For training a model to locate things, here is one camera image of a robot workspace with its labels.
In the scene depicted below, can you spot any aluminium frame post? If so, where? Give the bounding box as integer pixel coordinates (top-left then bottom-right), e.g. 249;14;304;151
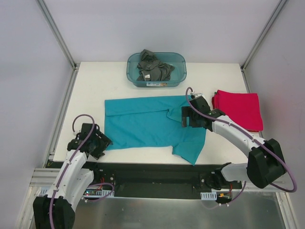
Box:
241;0;289;73
35;0;80;71

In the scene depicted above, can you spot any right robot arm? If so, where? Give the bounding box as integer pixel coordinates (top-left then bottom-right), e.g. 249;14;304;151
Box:
182;95;286;188

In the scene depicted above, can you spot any teal t shirt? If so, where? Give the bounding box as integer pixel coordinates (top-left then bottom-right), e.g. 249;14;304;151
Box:
104;95;206;165

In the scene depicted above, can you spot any white cable duct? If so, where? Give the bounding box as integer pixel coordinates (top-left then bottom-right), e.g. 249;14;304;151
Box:
200;191;217;201
39;187;114;198

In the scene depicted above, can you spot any dark grey crumpled shirt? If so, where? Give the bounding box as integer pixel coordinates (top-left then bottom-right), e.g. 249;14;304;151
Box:
137;49;175;82

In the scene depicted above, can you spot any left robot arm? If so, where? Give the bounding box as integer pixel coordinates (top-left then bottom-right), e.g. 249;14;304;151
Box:
33;123;114;229

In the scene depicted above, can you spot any teal plastic bin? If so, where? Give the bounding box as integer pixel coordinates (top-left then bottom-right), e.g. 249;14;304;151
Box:
126;52;187;87

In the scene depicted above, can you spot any right aluminium frame post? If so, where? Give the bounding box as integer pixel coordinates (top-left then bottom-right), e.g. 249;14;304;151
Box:
241;0;289;73

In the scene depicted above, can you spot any left aluminium frame post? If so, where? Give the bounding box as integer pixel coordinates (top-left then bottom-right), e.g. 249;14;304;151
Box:
35;0;80;71

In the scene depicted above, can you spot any aluminium front rail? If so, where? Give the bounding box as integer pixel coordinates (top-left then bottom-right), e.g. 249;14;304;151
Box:
30;167;288;191

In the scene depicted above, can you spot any left white cable duct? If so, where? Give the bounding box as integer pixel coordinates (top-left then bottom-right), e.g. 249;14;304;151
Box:
39;187;114;198

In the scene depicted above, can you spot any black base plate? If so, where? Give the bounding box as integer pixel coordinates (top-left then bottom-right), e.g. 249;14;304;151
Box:
83;162;242;199

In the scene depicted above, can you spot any right white cable duct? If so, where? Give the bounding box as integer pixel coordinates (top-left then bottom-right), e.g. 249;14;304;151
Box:
200;191;217;201

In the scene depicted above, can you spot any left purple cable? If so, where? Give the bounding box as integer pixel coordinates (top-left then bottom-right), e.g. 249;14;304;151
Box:
47;114;115;229

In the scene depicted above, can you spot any folded red t shirt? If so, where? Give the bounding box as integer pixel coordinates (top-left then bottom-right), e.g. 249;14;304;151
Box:
212;90;264;132

